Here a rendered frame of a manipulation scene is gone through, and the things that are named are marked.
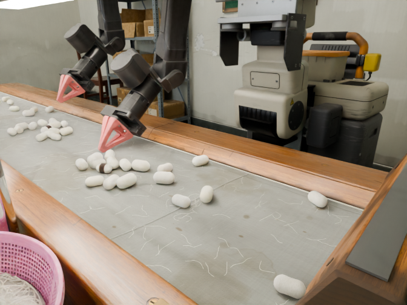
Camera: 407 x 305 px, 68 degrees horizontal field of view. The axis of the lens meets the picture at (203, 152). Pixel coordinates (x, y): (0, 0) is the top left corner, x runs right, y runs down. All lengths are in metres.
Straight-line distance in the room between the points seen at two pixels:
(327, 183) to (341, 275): 0.35
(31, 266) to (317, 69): 1.19
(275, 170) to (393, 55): 1.90
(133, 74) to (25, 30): 4.77
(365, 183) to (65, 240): 0.44
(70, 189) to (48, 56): 4.98
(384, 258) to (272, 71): 0.91
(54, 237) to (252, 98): 0.84
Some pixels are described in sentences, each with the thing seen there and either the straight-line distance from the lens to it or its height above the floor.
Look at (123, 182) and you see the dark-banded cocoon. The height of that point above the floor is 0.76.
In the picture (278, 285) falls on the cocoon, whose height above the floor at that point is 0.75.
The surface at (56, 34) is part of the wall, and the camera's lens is 5.55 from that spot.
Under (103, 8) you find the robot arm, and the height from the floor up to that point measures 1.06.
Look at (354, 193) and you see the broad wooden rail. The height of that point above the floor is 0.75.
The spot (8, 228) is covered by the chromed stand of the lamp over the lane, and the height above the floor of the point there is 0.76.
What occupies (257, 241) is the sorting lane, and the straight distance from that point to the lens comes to 0.40.
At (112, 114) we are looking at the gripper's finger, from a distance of 0.71.
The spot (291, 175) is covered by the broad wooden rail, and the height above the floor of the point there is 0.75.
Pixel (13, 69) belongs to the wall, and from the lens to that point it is 5.37.
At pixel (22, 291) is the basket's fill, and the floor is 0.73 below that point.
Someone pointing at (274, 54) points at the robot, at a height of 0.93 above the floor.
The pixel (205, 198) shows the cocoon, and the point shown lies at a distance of 0.46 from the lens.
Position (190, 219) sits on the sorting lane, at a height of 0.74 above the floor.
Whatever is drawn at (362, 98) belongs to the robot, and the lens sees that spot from 1.23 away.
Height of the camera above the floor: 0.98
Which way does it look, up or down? 21 degrees down
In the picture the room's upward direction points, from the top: straight up
